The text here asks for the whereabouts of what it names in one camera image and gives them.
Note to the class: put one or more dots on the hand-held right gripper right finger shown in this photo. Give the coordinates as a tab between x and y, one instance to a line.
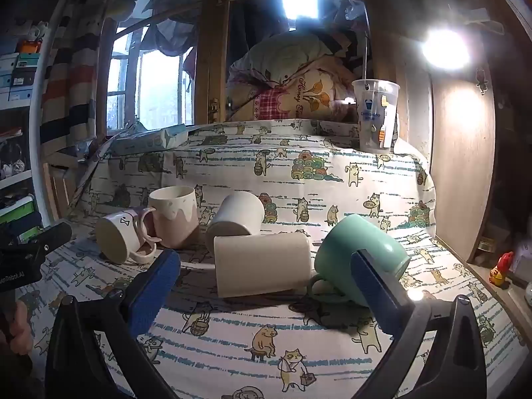
373	286

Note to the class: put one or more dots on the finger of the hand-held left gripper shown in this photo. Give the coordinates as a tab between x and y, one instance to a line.
50	237

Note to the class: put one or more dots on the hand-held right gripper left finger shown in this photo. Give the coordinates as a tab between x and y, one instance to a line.
154	286

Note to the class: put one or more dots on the cream cylindrical cup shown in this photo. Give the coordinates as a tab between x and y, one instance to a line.
262	264

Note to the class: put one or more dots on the white tapered cup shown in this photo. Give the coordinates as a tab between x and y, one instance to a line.
237	216

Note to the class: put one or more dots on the clear plastic cup with label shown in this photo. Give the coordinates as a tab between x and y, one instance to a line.
374	108

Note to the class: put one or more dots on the person's left hand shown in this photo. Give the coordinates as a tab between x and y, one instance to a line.
20	332

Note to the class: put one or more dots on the green storage box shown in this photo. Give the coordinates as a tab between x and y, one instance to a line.
16	210

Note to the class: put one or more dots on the green mug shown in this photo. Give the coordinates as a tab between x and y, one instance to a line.
345	245

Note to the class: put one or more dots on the white mug with black mark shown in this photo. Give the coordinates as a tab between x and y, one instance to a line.
118	237

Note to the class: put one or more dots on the pink mug with white drip glaze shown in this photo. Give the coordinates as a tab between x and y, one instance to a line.
176	222

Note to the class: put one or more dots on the red and yellow figurine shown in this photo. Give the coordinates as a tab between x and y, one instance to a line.
501	270

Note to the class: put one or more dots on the long pale cardboard box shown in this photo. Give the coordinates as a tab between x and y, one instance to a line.
145	140

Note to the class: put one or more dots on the white curved pipe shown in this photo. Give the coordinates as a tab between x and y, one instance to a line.
38	91

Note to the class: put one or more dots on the cat printed tablecloth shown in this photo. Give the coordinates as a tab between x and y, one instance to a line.
249	153

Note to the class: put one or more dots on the stack of shoe boxes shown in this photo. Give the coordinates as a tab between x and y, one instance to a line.
16	77

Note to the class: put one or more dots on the striped hanging cloth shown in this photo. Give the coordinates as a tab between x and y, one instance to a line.
77	70

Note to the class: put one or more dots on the window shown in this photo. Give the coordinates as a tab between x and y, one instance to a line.
145	87

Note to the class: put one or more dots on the printed quilt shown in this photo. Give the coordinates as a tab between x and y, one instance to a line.
291	75

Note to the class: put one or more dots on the clear drinking straw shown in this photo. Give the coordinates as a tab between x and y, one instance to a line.
365	54

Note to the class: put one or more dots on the round bright lamp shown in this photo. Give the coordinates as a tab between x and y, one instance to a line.
445	48

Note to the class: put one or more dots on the cartoon wall sticker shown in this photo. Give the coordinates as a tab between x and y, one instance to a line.
481	79

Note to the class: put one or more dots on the wooden bed frame post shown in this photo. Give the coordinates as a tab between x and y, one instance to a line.
210	58

